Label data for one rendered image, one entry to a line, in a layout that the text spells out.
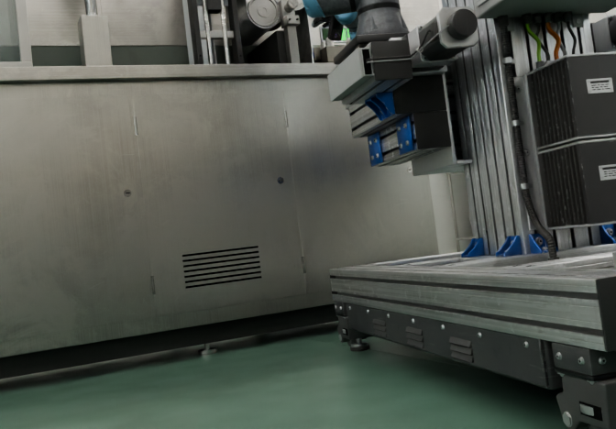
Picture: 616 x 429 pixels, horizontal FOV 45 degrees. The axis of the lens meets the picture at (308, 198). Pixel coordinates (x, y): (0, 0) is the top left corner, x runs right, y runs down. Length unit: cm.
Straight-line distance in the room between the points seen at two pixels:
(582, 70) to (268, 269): 119
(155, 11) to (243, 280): 121
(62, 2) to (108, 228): 106
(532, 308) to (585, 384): 14
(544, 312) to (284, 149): 149
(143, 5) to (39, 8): 38
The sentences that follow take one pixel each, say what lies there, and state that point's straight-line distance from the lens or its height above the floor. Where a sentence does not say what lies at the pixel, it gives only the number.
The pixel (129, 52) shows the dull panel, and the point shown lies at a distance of 299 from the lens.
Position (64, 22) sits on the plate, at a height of 123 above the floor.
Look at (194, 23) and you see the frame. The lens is 259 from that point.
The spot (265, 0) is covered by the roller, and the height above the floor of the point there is 121.
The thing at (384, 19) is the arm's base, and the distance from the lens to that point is 202.
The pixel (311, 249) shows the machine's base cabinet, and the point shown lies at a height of 29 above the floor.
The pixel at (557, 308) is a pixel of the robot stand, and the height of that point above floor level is 19.
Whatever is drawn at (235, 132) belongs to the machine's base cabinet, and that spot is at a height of 68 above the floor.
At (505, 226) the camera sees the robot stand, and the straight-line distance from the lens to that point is 179.
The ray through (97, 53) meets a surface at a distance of 269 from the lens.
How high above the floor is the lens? 32
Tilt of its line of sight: 3 degrees up
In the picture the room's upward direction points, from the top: 7 degrees counter-clockwise
